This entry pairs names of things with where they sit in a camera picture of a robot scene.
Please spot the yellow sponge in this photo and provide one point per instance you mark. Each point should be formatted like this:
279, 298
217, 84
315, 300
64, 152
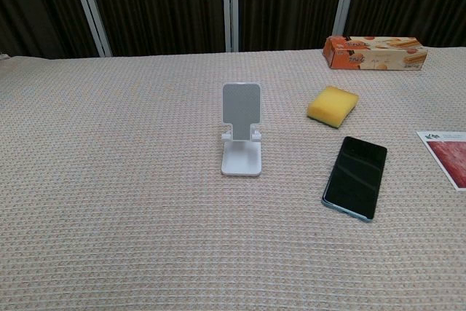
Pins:
330, 106

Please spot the dark brown curtain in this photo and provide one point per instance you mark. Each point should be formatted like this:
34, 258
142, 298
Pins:
164, 1

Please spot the white phone stand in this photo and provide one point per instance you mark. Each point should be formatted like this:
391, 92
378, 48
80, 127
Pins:
241, 118

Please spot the orange biscuit box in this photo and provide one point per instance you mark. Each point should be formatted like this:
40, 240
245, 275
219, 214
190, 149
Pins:
375, 54

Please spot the red and white card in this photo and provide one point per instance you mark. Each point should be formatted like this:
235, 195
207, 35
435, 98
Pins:
448, 154

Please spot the black smartphone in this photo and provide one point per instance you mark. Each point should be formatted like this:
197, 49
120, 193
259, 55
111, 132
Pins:
356, 176

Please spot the beige woven tablecloth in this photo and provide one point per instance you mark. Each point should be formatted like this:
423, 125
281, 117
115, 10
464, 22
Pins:
145, 198

